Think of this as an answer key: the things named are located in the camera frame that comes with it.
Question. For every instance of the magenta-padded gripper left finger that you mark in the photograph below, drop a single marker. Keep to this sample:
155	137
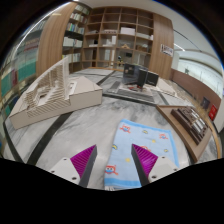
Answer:
83	160

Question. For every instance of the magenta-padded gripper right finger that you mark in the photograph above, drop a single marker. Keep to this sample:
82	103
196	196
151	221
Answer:
146	160

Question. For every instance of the light blue cartoon print towel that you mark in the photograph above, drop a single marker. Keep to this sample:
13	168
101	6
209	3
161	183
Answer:
140	133

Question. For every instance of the brown building model on wooden board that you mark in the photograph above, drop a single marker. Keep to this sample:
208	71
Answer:
186	126

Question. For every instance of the white architectural building model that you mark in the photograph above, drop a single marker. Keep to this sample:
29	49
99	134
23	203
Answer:
83	95

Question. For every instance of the small white building model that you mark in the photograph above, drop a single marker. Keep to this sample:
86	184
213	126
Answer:
166	87

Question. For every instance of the red box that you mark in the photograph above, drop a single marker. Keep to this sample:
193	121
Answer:
212	112

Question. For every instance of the black building model on base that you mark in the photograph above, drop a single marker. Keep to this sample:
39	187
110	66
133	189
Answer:
140	78

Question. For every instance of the bookshelf with teal books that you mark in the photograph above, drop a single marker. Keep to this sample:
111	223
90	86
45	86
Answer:
23	63

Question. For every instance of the wooden shelf unit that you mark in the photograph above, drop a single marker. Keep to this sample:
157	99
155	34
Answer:
160	36

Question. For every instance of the white wall sign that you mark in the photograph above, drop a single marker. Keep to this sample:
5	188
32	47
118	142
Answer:
166	50

